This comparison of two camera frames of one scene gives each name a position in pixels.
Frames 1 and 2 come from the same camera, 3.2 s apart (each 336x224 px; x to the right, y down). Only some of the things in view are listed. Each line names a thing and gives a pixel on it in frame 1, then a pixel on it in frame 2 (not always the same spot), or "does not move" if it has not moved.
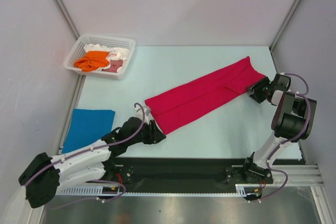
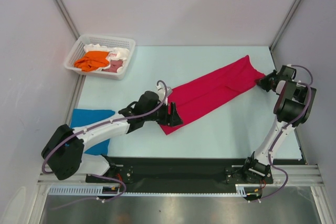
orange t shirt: (93, 61) does not move
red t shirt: (177, 106) does not move
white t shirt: (115, 53) does not move
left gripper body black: (148, 137) → (161, 117)
